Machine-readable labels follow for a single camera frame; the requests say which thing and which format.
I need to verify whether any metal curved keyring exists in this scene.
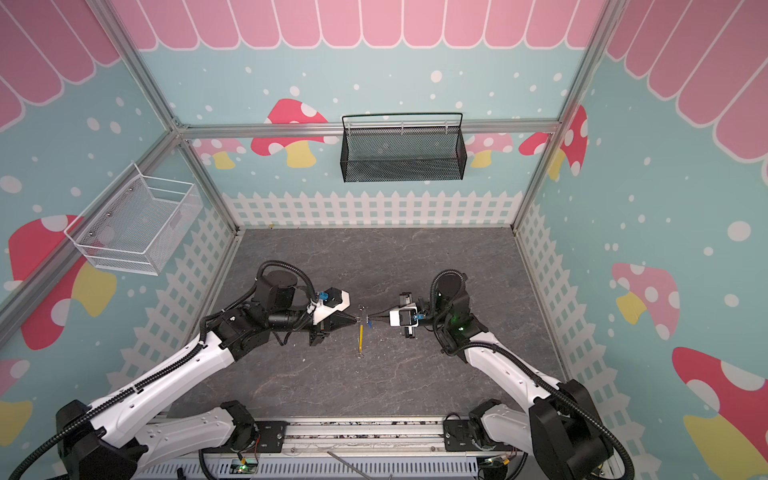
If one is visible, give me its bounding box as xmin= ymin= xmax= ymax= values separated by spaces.
xmin=357 ymin=305 xmax=368 ymax=358

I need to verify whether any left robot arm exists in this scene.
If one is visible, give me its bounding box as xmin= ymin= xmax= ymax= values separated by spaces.
xmin=10 ymin=260 xmax=356 ymax=479

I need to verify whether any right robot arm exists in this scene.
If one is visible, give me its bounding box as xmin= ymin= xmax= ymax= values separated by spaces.
xmin=372 ymin=269 xmax=637 ymax=479

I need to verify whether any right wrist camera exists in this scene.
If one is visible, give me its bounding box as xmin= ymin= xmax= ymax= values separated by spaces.
xmin=388 ymin=292 xmax=420 ymax=335

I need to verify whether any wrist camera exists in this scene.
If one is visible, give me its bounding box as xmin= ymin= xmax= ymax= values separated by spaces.
xmin=311 ymin=288 xmax=351 ymax=325
xmin=388 ymin=292 xmax=420 ymax=335

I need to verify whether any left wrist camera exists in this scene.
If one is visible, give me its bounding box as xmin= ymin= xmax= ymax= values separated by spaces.
xmin=311 ymin=288 xmax=351 ymax=325

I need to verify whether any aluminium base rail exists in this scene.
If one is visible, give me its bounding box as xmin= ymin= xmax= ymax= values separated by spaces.
xmin=119 ymin=416 xmax=616 ymax=463

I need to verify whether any white slotted cable duct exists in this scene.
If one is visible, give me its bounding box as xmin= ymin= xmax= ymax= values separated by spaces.
xmin=209 ymin=455 xmax=479 ymax=479

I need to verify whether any black mesh wall basket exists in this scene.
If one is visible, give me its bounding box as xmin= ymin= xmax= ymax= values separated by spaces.
xmin=340 ymin=112 xmax=468 ymax=183

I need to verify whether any white wire wall basket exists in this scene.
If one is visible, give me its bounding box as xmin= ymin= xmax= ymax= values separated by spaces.
xmin=64 ymin=165 xmax=203 ymax=276

